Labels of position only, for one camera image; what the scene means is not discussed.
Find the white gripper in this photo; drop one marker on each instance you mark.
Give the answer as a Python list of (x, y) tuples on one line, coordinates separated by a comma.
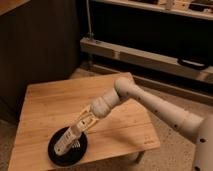
[(100, 107)]

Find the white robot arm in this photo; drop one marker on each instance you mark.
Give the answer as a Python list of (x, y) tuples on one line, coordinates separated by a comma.
[(197, 129)]

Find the black ceramic bowl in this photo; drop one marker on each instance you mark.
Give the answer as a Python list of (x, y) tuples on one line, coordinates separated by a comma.
[(73, 155)]

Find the wooden table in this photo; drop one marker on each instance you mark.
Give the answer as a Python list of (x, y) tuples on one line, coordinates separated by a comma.
[(49, 107)]

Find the metal pole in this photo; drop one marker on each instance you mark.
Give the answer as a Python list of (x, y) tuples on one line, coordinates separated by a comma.
[(90, 32)]

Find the wooden shelf beam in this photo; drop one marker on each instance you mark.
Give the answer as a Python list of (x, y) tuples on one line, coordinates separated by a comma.
[(145, 59)]

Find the upper wooden shelf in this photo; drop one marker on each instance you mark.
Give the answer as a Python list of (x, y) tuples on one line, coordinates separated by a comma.
[(156, 8)]

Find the black handle on shelf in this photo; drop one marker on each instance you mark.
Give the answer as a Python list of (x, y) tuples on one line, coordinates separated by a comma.
[(192, 65)]

